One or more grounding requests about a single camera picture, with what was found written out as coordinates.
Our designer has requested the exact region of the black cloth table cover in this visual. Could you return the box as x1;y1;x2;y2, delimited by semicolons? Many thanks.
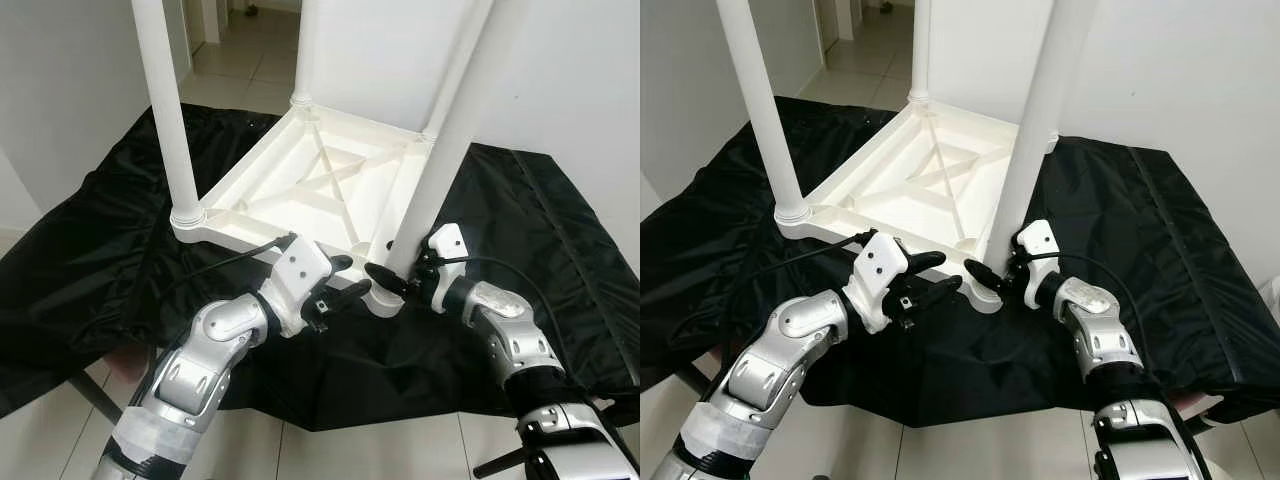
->
640;95;1280;426
0;100;641;433

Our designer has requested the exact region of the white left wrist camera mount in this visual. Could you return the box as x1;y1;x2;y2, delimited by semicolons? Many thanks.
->
262;235;336;339
845;232;911;334

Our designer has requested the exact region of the white plastic table top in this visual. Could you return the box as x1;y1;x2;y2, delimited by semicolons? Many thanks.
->
170;98;446;319
775;95;1059;313

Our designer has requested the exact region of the white plastic table leg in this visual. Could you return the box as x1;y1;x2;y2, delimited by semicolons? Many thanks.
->
130;0;208;229
383;0;533;283
290;0;323;109
908;0;933;106
715;0;813;226
983;0;1101;263
422;0;491;141

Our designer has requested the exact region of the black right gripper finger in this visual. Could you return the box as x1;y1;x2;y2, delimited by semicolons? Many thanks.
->
963;258;1007;294
363;262;412;300

